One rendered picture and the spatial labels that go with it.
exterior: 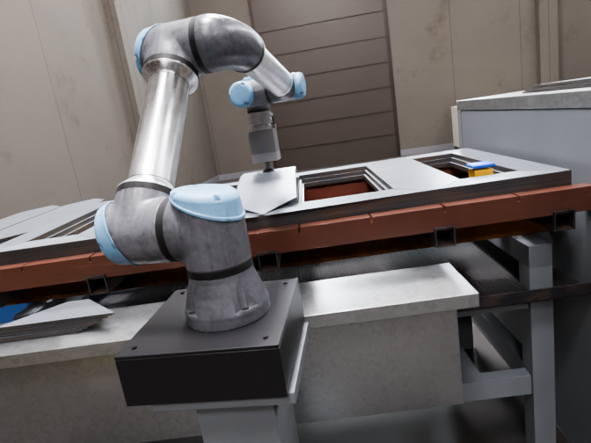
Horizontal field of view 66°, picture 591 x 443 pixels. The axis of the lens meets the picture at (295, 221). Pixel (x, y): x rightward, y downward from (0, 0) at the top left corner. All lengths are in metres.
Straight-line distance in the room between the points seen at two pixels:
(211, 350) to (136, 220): 0.25
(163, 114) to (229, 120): 8.60
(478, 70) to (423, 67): 1.01
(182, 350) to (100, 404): 0.67
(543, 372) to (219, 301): 1.01
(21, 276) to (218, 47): 0.78
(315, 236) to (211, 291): 0.44
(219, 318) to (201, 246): 0.12
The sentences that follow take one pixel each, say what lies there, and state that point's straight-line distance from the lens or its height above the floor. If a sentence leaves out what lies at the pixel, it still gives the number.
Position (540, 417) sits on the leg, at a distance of 1.58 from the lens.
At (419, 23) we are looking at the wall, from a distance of 9.39.
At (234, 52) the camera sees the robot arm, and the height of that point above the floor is 1.24.
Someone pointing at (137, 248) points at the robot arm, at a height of 0.92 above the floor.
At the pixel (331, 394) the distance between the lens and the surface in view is 1.28.
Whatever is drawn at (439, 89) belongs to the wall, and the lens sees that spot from 9.35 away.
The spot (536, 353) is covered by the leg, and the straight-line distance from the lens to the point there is 1.47.
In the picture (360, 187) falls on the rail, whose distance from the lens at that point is 1.83.
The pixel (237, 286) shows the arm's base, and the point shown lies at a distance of 0.77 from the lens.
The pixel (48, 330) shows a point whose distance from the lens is 1.24.
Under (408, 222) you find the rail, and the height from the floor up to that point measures 0.80.
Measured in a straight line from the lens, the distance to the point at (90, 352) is 1.13.
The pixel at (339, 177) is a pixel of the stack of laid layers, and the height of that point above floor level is 0.83.
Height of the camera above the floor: 1.10
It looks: 13 degrees down
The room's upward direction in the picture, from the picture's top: 9 degrees counter-clockwise
